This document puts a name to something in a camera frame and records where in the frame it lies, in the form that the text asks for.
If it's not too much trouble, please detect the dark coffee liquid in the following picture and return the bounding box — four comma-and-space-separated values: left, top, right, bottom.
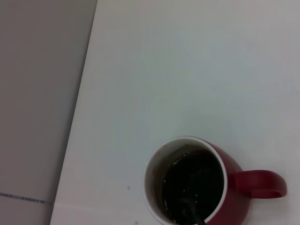
163, 150, 225, 223

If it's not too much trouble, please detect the blue handled metal spoon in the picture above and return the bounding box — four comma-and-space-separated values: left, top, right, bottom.
185, 198, 208, 225

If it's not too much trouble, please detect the red ceramic cup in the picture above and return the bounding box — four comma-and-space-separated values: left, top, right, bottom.
143, 135, 288, 225

